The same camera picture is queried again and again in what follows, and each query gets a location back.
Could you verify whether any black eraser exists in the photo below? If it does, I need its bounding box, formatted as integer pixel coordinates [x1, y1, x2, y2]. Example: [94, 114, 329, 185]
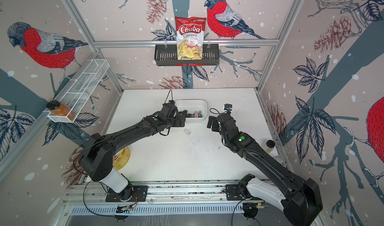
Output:
[182, 110, 195, 118]

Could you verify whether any white eraser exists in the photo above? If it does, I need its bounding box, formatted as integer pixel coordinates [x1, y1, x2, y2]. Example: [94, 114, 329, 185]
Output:
[184, 129, 191, 136]

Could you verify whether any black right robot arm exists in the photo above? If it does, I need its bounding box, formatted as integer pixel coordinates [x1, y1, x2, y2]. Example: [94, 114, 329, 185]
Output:
[207, 111, 323, 226]

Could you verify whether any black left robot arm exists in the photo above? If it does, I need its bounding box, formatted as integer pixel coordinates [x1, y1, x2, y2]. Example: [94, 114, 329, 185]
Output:
[79, 100, 186, 202]

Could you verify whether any white storage box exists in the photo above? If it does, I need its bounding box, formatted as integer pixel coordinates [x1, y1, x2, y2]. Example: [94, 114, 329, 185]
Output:
[175, 99, 208, 123]

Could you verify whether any clear jar black lid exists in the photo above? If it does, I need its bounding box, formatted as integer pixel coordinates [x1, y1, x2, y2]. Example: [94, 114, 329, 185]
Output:
[265, 140, 276, 154]

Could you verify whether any Chuba cassava chips bag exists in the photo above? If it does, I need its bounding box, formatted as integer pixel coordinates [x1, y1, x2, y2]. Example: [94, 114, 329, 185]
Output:
[175, 17, 206, 60]

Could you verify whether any orange spice jar black lid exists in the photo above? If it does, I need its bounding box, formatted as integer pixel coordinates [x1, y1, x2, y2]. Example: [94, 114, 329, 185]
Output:
[47, 100, 76, 121]

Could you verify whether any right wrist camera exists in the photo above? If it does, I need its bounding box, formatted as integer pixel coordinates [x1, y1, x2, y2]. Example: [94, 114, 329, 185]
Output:
[224, 103, 233, 111]

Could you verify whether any black wire wall basket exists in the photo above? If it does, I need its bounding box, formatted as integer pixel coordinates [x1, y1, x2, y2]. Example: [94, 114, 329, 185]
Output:
[154, 44, 220, 66]

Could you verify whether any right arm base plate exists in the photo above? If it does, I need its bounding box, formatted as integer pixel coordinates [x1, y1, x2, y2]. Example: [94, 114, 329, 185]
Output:
[222, 184, 264, 202]

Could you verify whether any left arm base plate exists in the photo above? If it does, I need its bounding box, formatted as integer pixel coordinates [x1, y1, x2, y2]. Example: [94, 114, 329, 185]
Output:
[105, 186, 149, 203]

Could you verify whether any clear acrylic wall shelf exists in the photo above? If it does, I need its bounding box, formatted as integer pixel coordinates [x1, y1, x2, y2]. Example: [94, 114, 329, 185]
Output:
[48, 59, 110, 123]

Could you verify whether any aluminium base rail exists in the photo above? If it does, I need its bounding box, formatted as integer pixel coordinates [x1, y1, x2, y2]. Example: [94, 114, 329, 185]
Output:
[61, 180, 313, 206]

